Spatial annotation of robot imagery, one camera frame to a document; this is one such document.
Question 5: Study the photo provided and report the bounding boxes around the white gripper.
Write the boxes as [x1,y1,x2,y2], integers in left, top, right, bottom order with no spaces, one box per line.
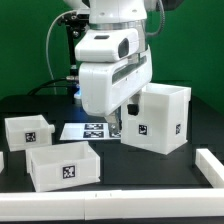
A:
[79,49,152,137]

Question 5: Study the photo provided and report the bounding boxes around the white drawer cabinet box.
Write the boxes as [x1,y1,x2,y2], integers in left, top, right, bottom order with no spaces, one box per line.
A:
[121,83,191,155]

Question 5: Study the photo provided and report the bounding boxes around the large white drawer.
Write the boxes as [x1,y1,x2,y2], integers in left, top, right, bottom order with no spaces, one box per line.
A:
[26,141,100,192]

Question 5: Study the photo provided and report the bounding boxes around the small white drawer with knob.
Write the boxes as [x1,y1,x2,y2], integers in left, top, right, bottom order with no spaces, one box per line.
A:
[5,115,55,151]

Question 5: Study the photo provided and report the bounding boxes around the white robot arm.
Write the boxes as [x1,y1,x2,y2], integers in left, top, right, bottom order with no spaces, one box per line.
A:
[64,0,184,134]

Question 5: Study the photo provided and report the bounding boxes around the white sheet with markers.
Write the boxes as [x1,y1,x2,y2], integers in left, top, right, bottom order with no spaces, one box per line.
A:
[60,123,120,141]

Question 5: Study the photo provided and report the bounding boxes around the white block at left edge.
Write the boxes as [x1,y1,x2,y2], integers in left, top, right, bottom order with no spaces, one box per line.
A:
[0,152,4,173]

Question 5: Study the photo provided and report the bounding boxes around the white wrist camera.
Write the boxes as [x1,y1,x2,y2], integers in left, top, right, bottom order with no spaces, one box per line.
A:
[75,28,139,62]

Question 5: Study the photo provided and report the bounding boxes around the black cables on table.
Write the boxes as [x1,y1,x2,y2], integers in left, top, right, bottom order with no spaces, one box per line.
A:
[27,75,80,97]

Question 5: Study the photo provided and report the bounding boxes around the white right border rail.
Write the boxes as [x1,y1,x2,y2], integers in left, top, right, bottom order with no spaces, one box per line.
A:
[195,148,224,189]

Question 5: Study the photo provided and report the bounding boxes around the white border rail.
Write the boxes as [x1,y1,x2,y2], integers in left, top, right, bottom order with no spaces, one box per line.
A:
[195,148,224,189]
[0,188,224,221]

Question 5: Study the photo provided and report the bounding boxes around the black camera stand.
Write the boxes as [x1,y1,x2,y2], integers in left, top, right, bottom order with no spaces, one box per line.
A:
[57,11,89,96]

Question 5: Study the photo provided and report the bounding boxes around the white front border rail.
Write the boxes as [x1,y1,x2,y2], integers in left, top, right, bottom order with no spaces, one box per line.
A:
[0,188,224,221]

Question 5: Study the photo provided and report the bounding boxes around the grey cable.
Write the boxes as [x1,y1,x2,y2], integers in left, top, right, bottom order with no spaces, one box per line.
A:
[45,9,78,95]

